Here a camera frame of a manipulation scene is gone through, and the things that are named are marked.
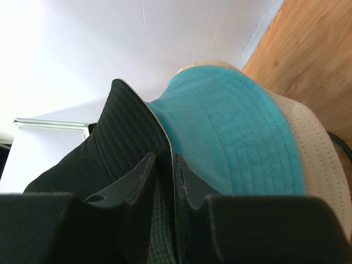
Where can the black bucket hat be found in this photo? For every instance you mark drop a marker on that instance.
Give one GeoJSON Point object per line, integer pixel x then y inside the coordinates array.
{"type": "Point", "coordinates": [125, 133]}

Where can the beige bucket hat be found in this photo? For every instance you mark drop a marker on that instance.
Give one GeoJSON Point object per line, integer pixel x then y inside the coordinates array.
{"type": "Point", "coordinates": [324, 176]}

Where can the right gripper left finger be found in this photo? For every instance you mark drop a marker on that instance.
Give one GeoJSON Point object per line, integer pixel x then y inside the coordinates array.
{"type": "Point", "coordinates": [111, 226]}

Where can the turquoise bucket hat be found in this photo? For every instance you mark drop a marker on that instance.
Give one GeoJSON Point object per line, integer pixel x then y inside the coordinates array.
{"type": "Point", "coordinates": [231, 133]}

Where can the aluminium frame rail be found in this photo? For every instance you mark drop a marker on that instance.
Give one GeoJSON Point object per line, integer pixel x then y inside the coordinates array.
{"type": "Point", "coordinates": [85, 127]}

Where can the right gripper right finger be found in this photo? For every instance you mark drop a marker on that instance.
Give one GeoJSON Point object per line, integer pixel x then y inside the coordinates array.
{"type": "Point", "coordinates": [216, 228]}

